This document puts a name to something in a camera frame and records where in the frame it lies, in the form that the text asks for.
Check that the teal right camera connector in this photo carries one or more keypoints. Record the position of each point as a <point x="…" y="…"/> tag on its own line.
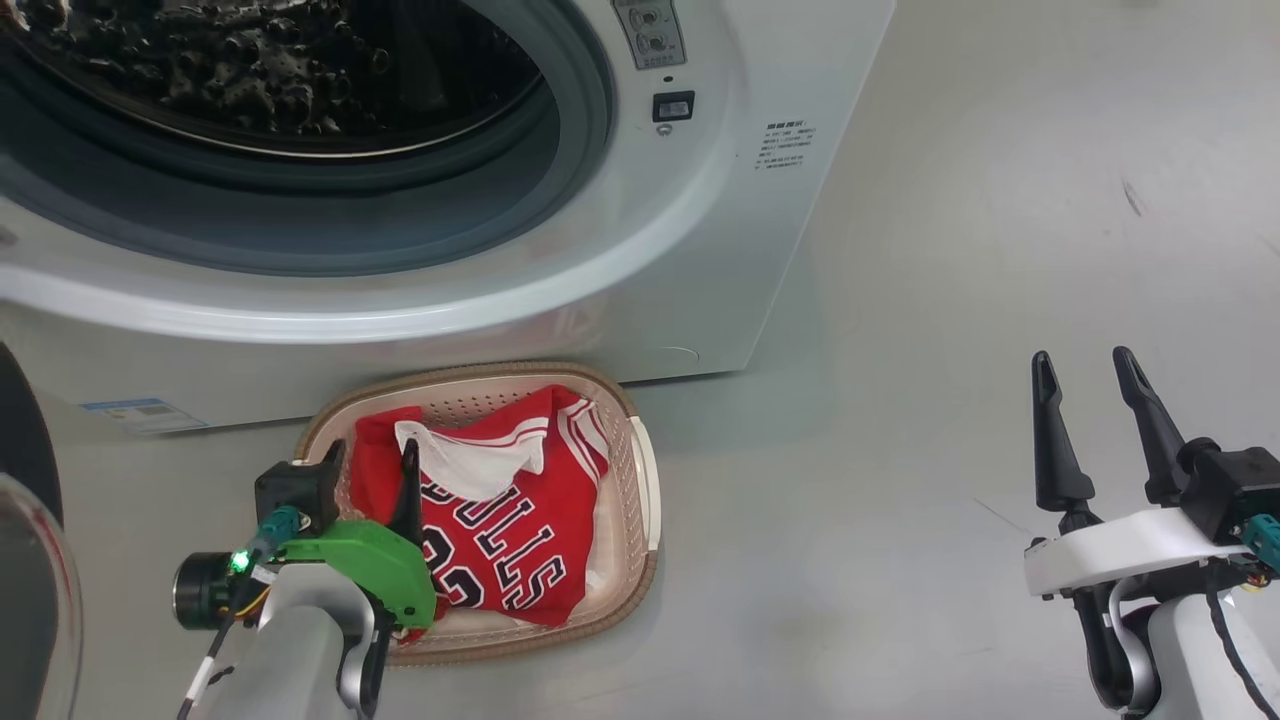
<point x="1262" y="540"/>

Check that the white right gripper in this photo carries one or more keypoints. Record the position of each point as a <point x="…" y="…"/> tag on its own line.
<point x="1130" y="550"/>

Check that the washing machine drum opening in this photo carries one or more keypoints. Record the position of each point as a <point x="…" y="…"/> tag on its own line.
<point x="250" y="70"/>

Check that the teal left camera connector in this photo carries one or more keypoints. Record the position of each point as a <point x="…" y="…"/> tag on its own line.
<point x="280" y="525"/>

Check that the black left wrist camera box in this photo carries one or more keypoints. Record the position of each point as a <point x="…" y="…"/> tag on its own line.
<point x="295" y="490"/>

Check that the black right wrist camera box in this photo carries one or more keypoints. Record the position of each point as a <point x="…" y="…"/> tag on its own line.
<point x="1235" y="485"/>

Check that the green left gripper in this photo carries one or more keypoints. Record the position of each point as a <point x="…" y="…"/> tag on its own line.
<point x="385" y="570"/>

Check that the washing machine glass door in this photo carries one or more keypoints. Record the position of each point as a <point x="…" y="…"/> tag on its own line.
<point x="25" y="430"/>

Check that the red basketball jersey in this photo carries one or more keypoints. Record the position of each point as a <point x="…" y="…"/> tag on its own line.
<point x="520" y="520"/>

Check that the white front-load washing machine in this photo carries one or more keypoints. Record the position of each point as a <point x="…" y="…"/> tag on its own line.
<point x="700" y="280"/>

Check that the teal camera connector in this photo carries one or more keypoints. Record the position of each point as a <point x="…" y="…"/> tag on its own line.
<point x="1262" y="540"/>
<point x="280" y="525"/>

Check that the black cylinder with green light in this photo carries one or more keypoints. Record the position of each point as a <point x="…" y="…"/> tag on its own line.
<point x="200" y="592"/>

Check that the cream perforated laundry basket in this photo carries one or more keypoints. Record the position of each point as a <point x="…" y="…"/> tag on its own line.
<point x="632" y="520"/>

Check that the blue energy label sticker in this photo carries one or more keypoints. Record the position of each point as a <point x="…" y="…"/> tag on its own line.
<point x="145" y="414"/>

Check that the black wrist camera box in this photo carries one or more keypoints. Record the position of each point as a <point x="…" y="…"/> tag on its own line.
<point x="1235" y="485"/>
<point x="295" y="490"/>

